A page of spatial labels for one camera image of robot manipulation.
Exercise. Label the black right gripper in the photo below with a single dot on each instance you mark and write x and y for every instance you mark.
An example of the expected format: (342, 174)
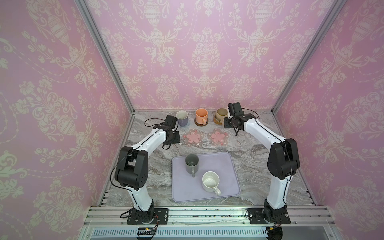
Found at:
(228, 123)

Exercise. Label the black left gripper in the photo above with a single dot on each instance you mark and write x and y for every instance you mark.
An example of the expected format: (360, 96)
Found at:
(177, 139)

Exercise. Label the yellow beige mug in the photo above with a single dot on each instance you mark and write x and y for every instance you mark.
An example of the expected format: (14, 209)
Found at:
(221, 113)

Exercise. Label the blue woven round coaster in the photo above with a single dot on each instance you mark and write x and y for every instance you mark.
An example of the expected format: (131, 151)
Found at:
(183, 127)

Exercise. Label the woven rattan round coaster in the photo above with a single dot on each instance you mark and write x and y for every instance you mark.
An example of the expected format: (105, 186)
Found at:
(218, 121)

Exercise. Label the pink flower silicone coaster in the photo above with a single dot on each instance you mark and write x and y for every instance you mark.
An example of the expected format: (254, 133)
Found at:
(218, 137)

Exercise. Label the grey green mug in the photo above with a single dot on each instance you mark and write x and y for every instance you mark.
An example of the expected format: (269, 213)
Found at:
(192, 164)

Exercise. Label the orange mug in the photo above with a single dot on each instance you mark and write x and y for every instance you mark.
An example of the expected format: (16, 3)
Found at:
(201, 118)

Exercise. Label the white cream mug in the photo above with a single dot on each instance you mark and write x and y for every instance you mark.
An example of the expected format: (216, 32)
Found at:
(210, 182)

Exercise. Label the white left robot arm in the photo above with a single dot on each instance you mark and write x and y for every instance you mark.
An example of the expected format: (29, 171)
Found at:
(132, 172)

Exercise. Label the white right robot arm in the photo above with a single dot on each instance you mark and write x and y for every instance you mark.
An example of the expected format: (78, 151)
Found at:
(283, 162)

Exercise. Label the lilac plastic tray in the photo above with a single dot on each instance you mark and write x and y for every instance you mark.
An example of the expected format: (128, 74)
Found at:
(185, 188)

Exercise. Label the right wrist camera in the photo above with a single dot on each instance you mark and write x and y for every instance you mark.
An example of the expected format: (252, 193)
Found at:
(235, 110)

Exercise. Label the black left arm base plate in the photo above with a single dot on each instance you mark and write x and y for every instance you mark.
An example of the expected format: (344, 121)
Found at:
(152, 217)

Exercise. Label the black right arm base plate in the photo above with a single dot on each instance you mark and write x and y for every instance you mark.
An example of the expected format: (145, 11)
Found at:
(262, 216)

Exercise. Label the aluminium front frame rail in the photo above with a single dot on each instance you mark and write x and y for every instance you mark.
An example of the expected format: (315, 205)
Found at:
(233, 216)

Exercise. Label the white perforated cable duct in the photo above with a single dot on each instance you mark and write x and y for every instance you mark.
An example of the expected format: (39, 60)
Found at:
(182, 232)

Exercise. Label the aluminium corner frame post left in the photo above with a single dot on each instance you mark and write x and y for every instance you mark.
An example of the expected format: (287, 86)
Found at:
(101, 46)

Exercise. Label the aluminium corner frame post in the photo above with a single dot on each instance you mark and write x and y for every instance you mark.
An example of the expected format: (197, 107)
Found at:
(101, 46)
(319, 35)

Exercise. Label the aluminium corner frame post right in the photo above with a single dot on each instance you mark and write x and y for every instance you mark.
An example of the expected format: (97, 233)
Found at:
(319, 35)

